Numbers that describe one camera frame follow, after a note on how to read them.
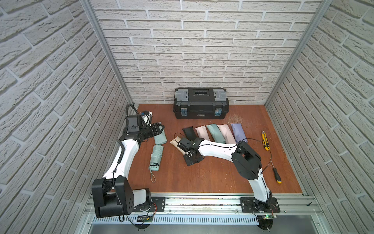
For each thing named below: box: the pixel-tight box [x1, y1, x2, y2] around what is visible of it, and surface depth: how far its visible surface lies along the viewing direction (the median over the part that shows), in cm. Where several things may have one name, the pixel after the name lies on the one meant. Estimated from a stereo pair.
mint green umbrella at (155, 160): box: [148, 145, 165, 183], surface depth 87 cm
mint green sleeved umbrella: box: [205, 123, 226, 144], surface depth 101 cm
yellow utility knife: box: [261, 130, 271, 152], surface depth 99 cm
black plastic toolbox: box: [172, 87, 230, 120], surface depth 103 cm
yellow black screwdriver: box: [269, 156, 282, 184], surface depth 85 cm
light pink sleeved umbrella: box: [217, 123, 237, 144], surface depth 102 cm
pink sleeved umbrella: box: [194, 125, 211, 141], surface depth 102 cm
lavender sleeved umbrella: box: [230, 122, 248, 143], surface depth 103 cm
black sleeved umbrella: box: [182, 126, 197, 142], surface depth 103 cm
